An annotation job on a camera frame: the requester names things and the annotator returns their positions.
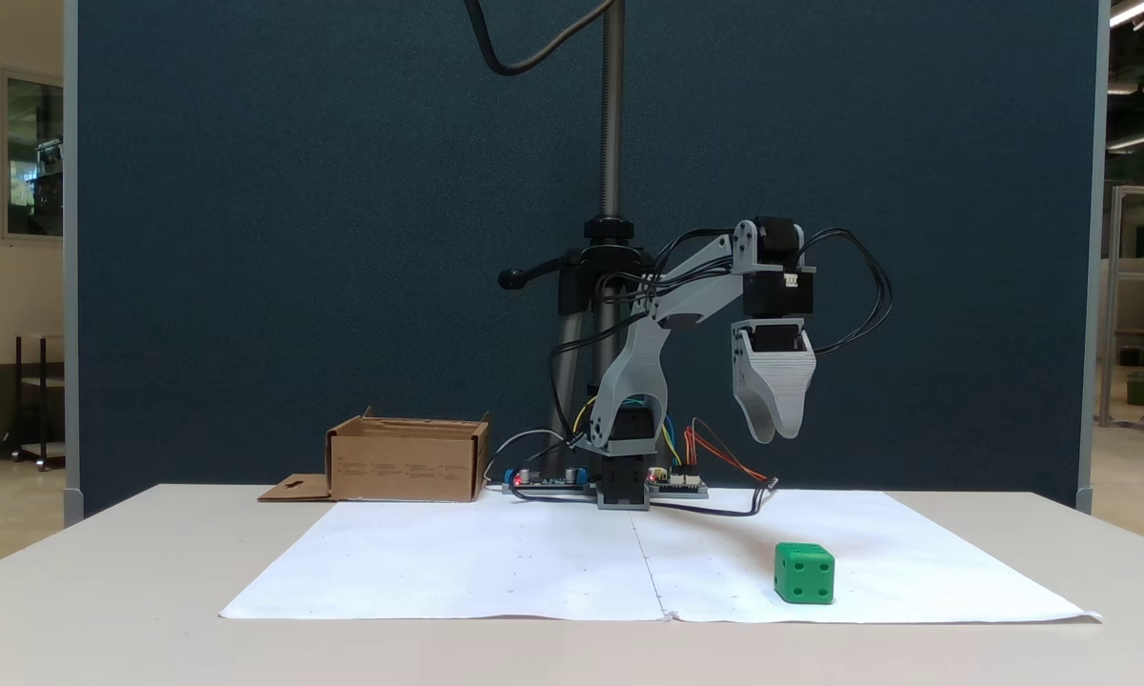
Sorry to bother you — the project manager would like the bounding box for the framed wall window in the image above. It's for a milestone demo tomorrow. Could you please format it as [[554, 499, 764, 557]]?
[[0, 65, 65, 247]]

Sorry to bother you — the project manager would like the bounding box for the dark blue partition panel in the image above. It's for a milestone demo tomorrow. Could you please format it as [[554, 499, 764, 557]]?
[[64, 0, 1109, 515]]

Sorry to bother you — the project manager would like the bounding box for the black long base cable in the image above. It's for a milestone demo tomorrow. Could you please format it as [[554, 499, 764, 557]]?
[[546, 313, 651, 456]]

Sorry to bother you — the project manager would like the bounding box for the white paper sheet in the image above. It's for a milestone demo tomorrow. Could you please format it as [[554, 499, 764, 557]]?
[[219, 491, 1103, 625]]

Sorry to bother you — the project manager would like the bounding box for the grey metal frame rack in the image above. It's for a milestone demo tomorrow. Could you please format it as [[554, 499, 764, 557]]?
[[1098, 186, 1144, 430]]

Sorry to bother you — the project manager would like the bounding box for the green die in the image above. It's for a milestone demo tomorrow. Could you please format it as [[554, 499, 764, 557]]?
[[773, 543, 836, 606]]

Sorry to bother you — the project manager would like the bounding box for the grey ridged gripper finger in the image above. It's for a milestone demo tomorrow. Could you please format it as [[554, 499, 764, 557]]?
[[743, 370, 815, 442]]

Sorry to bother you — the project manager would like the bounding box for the orange red wire bundle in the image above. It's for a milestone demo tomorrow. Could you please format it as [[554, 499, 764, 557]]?
[[684, 424, 773, 483]]

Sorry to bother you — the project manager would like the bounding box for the black hanging camera cable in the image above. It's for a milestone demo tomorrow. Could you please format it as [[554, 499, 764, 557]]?
[[464, 0, 620, 77]]

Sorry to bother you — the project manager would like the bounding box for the black looped wrist cable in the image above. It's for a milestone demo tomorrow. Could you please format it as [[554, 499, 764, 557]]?
[[800, 227, 892, 358]]

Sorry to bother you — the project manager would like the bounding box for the black cable with white connector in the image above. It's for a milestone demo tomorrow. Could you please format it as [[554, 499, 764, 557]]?
[[648, 476, 779, 518]]

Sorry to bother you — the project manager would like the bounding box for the blue circuit board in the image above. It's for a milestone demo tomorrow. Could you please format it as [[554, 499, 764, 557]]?
[[503, 465, 592, 494]]

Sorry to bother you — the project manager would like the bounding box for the circuit board with coloured wires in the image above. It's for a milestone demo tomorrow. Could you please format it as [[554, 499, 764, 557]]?
[[650, 467, 709, 498]]

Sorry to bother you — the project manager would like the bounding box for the dark shelf cart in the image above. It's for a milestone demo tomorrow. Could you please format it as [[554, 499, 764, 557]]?
[[0, 333, 66, 473]]

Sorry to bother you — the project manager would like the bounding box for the brown cardboard box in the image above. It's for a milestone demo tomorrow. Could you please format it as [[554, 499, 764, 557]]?
[[257, 408, 492, 504]]

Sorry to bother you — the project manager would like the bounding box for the grey smooth gripper finger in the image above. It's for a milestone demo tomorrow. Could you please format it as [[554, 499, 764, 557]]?
[[732, 370, 779, 445]]

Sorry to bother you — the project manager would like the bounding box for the black looped forearm cable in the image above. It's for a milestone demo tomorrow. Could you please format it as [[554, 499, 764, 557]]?
[[643, 227, 739, 296]]

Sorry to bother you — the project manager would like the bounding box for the grey power cable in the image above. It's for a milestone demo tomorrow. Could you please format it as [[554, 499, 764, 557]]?
[[484, 429, 572, 482]]

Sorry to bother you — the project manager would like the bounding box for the black camera tripod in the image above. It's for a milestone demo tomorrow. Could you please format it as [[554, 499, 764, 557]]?
[[498, 0, 672, 477]]

